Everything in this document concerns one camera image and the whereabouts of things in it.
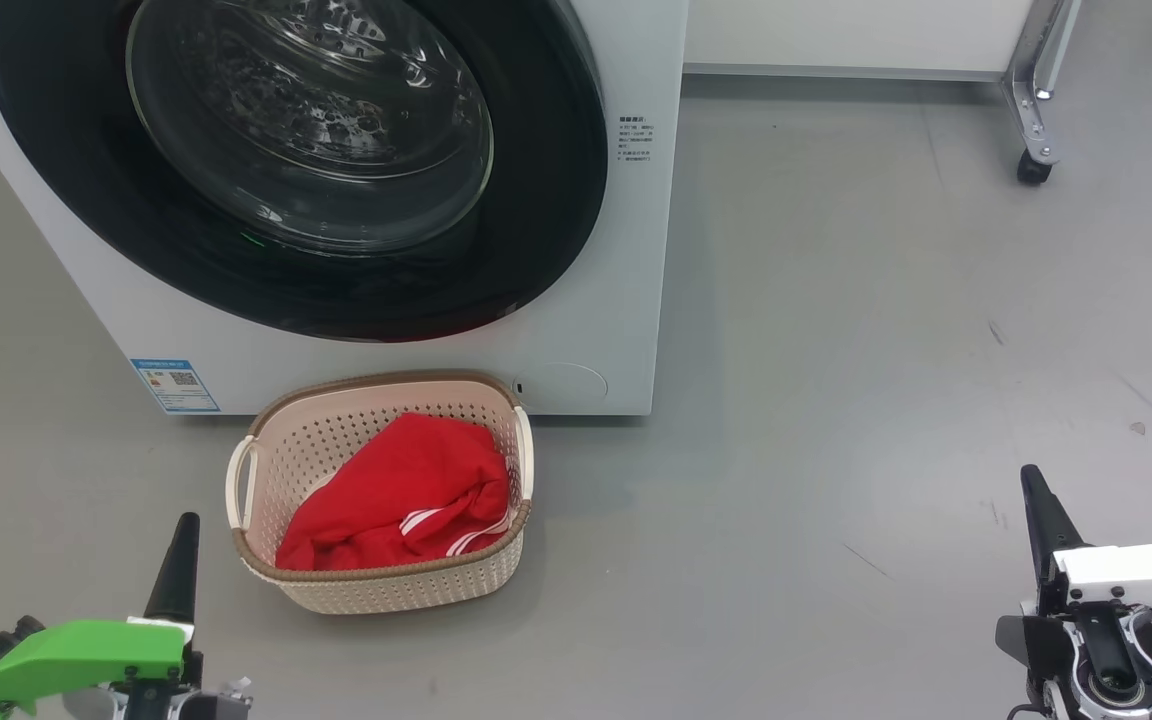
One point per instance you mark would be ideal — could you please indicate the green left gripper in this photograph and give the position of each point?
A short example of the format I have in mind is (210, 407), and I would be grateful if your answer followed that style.
(86, 650)

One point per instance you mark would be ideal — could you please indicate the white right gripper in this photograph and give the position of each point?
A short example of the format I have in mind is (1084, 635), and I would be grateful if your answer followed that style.
(1136, 575)

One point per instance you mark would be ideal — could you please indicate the red garment with white stripes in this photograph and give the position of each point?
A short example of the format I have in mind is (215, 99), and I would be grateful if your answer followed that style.
(386, 490)

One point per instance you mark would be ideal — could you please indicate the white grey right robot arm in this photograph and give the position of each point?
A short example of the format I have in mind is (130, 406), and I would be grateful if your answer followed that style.
(1121, 690)

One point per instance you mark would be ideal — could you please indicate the cream perforated laundry basket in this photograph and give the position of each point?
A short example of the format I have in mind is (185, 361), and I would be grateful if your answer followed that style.
(386, 590)

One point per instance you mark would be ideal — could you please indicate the white washing machine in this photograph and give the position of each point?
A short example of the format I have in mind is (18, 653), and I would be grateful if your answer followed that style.
(626, 300)

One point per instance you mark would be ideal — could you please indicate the blue energy label sticker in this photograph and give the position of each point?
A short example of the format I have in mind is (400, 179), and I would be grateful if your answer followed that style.
(176, 385)

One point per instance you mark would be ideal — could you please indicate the metal cart leg with caster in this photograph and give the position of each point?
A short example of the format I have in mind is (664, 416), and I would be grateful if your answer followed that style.
(1031, 100)

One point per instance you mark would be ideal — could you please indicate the white cabinet panel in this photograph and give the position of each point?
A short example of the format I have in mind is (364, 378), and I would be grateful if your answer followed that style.
(836, 30)

